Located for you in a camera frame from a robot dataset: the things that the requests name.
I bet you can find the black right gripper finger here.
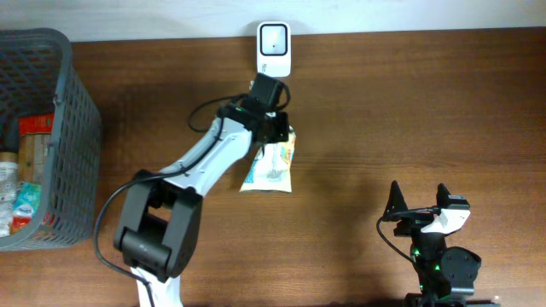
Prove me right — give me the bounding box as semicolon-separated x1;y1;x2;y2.
436;183;451;209
383;181;408;220

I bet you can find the yellow chip bag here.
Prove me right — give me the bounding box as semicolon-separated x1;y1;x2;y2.
240;126;296;193

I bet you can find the orange pasta package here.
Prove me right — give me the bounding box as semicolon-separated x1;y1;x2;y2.
18;113;55;184

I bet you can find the teal tissue pack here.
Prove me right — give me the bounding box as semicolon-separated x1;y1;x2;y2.
13;182;41;218

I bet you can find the white tube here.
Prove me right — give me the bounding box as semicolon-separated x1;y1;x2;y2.
1;152;18;237

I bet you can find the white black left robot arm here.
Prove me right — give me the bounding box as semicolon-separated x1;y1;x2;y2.
113;73;291;306

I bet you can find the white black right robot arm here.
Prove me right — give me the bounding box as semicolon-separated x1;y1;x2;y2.
376;181;481;306

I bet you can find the white barcode scanner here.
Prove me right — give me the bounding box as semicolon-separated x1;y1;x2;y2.
256;21;292;78

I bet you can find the grey plastic mesh basket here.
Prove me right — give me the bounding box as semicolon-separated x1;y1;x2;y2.
1;28;102;252

